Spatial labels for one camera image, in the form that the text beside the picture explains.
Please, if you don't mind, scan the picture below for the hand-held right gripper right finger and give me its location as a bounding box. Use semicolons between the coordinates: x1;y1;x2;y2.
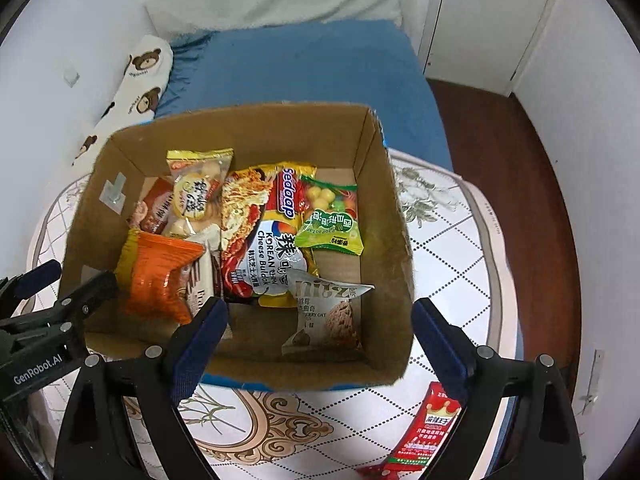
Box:
410;297;586;480

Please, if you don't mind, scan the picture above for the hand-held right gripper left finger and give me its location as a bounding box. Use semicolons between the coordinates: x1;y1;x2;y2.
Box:
52;296;231;480

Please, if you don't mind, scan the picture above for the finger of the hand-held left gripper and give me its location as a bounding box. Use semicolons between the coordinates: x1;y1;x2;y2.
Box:
49;270;121;322
0;259;64;303

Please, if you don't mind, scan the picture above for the yellow crinkled snack packet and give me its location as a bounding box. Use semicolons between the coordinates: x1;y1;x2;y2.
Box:
114;230;147;283

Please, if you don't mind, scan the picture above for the white chocolate biscuit packet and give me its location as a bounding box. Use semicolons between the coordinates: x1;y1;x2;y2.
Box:
184;224;234;342

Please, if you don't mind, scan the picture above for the orange snack packet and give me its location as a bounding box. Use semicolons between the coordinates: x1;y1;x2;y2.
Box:
121;231;209;326

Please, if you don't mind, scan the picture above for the red stick snack packet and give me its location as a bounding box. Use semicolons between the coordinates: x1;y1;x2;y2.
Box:
355;381;461;480

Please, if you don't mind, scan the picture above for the brown snack packet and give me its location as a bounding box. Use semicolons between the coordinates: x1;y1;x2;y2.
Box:
127;177;177;237

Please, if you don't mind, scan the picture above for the white oat cookie packet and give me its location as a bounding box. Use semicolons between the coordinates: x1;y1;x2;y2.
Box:
280;267;376;357

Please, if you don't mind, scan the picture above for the red yellow noodle packet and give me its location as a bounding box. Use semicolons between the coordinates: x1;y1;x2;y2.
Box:
219;161;319;310

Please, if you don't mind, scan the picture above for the printed cardboard box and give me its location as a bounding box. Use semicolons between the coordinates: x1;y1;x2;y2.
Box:
57;101;417;394

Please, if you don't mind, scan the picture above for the yellow round biscuit packet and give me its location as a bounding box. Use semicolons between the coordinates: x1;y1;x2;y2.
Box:
165;147;235;240

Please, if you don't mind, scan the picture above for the green candy packet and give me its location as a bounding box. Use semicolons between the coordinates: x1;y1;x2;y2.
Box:
293;174;365;257

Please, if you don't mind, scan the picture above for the white diamond pattern blanket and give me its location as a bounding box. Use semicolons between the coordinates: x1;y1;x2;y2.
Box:
25;147;527;480

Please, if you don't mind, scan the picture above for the bear print pillow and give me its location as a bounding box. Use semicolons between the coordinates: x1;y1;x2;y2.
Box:
70;34;175;169

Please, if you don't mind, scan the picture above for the blue bed sheet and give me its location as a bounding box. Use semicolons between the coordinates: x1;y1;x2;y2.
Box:
149;18;454;174

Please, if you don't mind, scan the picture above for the white door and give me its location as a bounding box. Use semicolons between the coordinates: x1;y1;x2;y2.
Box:
417;0;564;97

